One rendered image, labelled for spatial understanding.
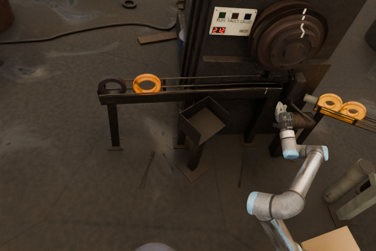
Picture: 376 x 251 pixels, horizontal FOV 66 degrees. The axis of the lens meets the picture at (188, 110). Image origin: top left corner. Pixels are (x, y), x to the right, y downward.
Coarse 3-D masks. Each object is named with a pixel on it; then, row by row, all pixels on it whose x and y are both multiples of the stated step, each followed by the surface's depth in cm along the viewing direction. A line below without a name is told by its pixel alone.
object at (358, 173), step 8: (360, 160) 201; (368, 160) 202; (352, 168) 204; (360, 168) 197; (368, 168) 198; (344, 176) 212; (352, 176) 204; (360, 176) 200; (368, 176) 198; (336, 184) 221; (344, 184) 213; (352, 184) 209; (328, 192) 230; (336, 192) 222; (344, 192) 218; (328, 200) 232; (336, 200) 229
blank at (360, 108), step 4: (344, 104) 202; (348, 104) 199; (352, 104) 197; (356, 104) 196; (360, 104) 197; (344, 108) 202; (348, 108) 201; (352, 108) 199; (356, 108) 198; (360, 108) 196; (364, 108) 196; (344, 112) 204; (348, 112) 205; (360, 112) 198; (364, 112) 197; (352, 116) 203; (356, 116) 202; (360, 116) 200; (364, 116) 199
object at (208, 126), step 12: (192, 108) 190; (204, 108) 201; (216, 108) 194; (180, 120) 185; (192, 120) 195; (204, 120) 195; (216, 120) 196; (192, 132) 180; (204, 132) 190; (216, 132) 190; (204, 144) 212; (192, 156) 222; (180, 168) 236; (192, 168) 232; (204, 168) 239; (192, 180) 231
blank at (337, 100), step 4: (324, 96) 204; (328, 96) 202; (332, 96) 201; (336, 96) 201; (320, 100) 208; (324, 100) 206; (328, 100) 204; (332, 100) 203; (336, 100) 201; (340, 100) 201; (320, 104) 210; (324, 104) 208; (336, 104) 203; (340, 104) 202; (324, 108) 210; (332, 108) 207; (336, 108) 206; (340, 108) 204; (328, 112) 211
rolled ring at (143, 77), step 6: (138, 78) 190; (144, 78) 190; (150, 78) 190; (156, 78) 192; (138, 84) 194; (156, 84) 195; (138, 90) 197; (144, 90) 202; (150, 90) 202; (156, 90) 199
